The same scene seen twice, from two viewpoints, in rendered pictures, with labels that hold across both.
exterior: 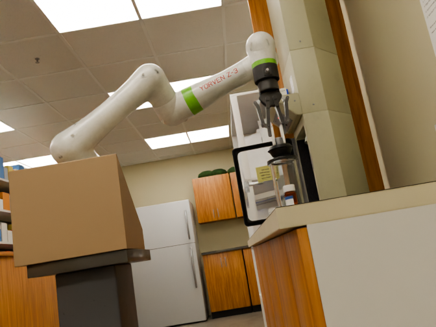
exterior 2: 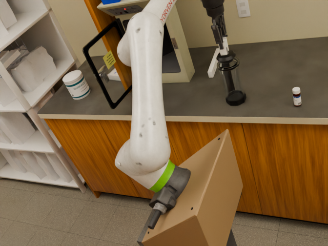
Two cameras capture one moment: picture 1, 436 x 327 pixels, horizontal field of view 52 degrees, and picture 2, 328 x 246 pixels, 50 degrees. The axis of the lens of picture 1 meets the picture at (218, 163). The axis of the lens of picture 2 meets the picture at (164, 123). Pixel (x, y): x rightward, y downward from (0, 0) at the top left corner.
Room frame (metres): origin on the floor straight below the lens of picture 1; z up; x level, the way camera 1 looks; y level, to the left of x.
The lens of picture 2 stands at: (1.01, 1.17, 2.04)
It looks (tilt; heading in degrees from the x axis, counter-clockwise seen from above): 37 degrees down; 306
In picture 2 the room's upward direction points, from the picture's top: 22 degrees counter-clockwise
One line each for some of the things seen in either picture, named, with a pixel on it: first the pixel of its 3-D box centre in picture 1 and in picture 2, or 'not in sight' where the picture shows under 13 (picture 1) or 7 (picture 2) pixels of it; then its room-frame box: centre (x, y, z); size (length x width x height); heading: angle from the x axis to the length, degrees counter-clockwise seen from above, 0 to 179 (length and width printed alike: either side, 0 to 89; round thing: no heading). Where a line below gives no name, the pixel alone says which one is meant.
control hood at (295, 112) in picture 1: (283, 116); (131, 7); (2.01, -0.34, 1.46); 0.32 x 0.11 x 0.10; 0
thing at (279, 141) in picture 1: (279, 146); (225, 54); (1.53, -0.23, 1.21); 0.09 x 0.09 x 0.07
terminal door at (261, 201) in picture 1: (268, 181); (113, 65); (2.18, -0.23, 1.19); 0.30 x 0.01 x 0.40; 83
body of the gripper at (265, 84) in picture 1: (269, 94); (216, 14); (1.53, -0.23, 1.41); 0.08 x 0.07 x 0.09; 90
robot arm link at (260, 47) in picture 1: (261, 51); not in sight; (1.54, -0.23, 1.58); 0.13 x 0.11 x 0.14; 168
